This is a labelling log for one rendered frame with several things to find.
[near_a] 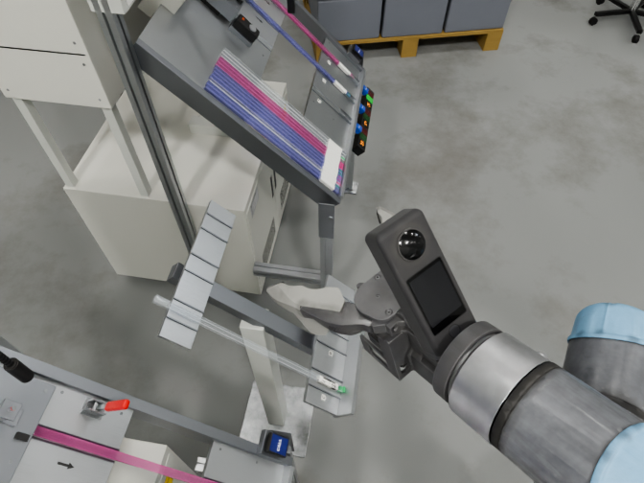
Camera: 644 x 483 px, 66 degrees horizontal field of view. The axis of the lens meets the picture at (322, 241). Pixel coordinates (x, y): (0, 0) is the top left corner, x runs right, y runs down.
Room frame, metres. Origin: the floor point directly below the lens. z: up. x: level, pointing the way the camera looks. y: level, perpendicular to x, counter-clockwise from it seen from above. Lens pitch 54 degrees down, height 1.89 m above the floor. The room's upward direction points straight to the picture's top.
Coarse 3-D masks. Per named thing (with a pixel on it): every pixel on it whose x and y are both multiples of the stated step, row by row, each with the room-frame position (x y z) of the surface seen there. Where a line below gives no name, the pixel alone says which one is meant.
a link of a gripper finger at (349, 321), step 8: (344, 304) 0.21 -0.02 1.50; (352, 304) 0.21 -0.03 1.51; (304, 312) 0.21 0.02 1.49; (312, 312) 0.21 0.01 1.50; (320, 312) 0.21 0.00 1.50; (328, 312) 0.20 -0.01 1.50; (336, 312) 0.20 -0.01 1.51; (344, 312) 0.20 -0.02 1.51; (352, 312) 0.20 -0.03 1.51; (320, 320) 0.20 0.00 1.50; (328, 320) 0.20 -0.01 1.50; (336, 320) 0.20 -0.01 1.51; (344, 320) 0.19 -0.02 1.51; (352, 320) 0.19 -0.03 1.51; (360, 320) 0.19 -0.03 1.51; (368, 320) 0.19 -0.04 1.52; (328, 328) 0.19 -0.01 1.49; (336, 328) 0.19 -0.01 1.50; (344, 328) 0.19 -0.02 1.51; (352, 328) 0.19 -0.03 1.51; (360, 328) 0.19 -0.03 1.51; (368, 328) 0.18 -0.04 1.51
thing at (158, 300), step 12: (156, 300) 0.46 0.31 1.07; (168, 300) 0.47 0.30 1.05; (180, 312) 0.45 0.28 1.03; (192, 312) 0.46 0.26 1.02; (204, 324) 0.45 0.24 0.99; (216, 324) 0.45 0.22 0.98; (228, 336) 0.44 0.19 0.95; (240, 336) 0.45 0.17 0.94; (252, 348) 0.43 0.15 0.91; (264, 348) 0.44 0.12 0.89; (276, 360) 0.42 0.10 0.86; (288, 360) 0.43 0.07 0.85; (300, 372) 0.41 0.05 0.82; (312, 372) 0.42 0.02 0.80
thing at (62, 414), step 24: (48, 408) 0.25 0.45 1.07; (72, 408) 0.26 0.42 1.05; (72, 432) 0.22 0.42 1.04; (96, 432) 0.23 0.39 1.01; (120, 432) 0.24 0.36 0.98; (24, 456) 0.18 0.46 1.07; (48, 456) 0.18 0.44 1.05; (72, 456) 0.19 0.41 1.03; (96, 456) 0.19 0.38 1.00; (24, 480) 0.15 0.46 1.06; (48, 480) 0.15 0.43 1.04; (72, 480) 0.16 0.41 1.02; (96, 480) 0.16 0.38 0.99
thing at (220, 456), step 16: (224, 448) 0.25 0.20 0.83; (208, 464) 0.21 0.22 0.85; (224, 464) 0.22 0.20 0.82; (240, 464) 0.22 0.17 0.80; (256, 464) 0.23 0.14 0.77; (272, 464) 0.24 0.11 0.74; (224, 480) 0.19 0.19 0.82; (240, 480) 0.19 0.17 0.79; (256, 480) 0.20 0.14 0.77; (272, 480) 0.20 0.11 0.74
